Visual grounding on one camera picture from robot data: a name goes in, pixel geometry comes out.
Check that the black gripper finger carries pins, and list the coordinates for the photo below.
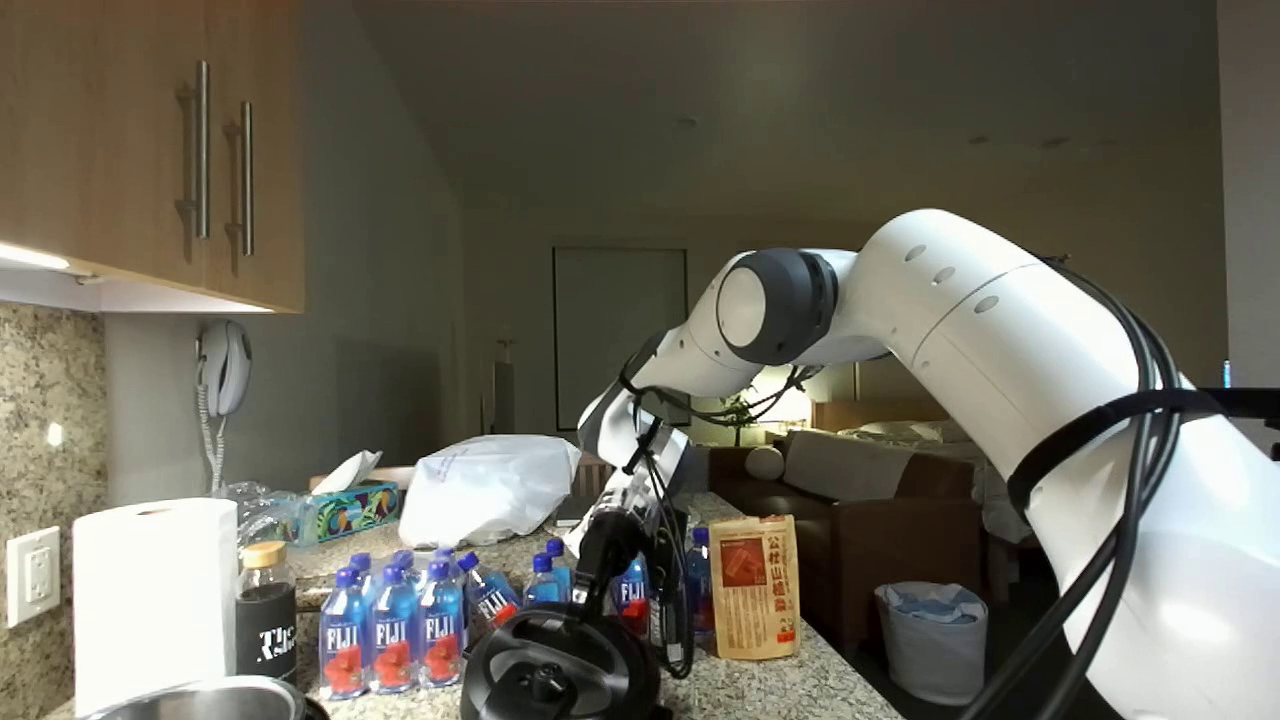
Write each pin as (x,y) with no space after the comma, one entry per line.
(594,618)
(677,637)

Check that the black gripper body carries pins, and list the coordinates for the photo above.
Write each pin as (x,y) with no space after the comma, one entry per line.
(614,539)

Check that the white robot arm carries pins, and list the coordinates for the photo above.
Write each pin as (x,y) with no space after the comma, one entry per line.
(1152,511)

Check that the Fiji bottle near lid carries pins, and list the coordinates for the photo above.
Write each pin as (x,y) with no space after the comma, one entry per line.
(551,579)

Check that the silver rice cooker pot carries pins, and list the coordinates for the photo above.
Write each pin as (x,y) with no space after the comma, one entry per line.
(228,699)

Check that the Fiji bottle behind gripper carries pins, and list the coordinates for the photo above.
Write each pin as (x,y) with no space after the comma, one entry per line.
(634,604)

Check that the rightmost Fiji water bottle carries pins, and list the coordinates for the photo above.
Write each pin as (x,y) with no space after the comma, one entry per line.
(699,583)

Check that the tilted Fiji water bottle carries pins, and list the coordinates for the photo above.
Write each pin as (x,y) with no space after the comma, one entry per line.
(490,588)

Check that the tan red snack packet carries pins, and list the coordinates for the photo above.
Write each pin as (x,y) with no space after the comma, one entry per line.
(757,588)

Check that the white plastic bag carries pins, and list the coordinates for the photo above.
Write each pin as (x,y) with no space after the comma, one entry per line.
(486,489)

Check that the front right Fiji bottle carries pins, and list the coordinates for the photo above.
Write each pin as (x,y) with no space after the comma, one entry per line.
(442,625)

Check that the front middle Fiji bottle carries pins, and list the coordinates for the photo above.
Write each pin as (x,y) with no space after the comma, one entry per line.
(393,623)

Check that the brown sofa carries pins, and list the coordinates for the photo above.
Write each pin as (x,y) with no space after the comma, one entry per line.
(870,515)

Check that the front left Fiji bottle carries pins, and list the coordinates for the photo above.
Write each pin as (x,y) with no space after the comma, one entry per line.
(340,637)

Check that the patterned tissue box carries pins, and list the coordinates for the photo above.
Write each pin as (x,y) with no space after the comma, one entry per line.
(350,501)

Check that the bin with plastic liner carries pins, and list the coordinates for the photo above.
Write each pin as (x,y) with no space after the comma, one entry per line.
(934,637)

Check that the black can koozie jar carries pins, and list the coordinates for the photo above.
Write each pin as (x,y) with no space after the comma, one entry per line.
(264,615)

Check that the white paper towel roll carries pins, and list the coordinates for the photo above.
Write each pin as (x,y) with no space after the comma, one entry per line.
(155,598)

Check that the white wall phone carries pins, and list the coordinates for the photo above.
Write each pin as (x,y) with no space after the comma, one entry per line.
(221,380)

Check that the white wall outlet plate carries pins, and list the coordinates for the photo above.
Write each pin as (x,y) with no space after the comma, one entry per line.
(34,575)

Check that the wooden wall cabinet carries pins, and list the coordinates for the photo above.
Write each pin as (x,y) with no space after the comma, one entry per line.
(150,153)

